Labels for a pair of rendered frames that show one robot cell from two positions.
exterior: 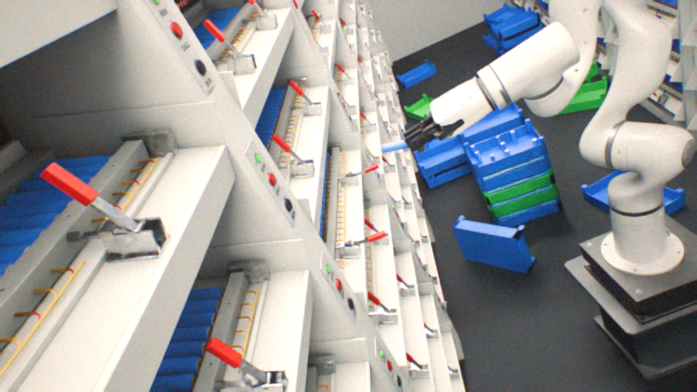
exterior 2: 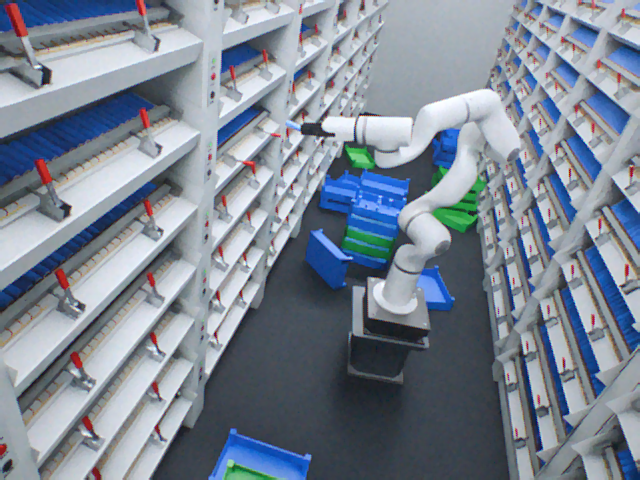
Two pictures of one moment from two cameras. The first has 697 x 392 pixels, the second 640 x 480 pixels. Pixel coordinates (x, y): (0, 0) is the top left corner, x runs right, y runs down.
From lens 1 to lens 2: 0.52 m
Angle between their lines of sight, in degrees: 7
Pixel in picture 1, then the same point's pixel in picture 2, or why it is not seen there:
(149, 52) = not seen: outside the picture
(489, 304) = (297, 291)
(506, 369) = (277, 328)
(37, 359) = (98, 49)
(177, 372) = (116, 118)
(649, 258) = (393, 302)
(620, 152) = (414, 225)
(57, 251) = (117, 24)
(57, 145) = not seen: outside the picture
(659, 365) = (359, 369)
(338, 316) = (199, 168)
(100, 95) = not seen: outside the picture
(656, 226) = (407, 284)
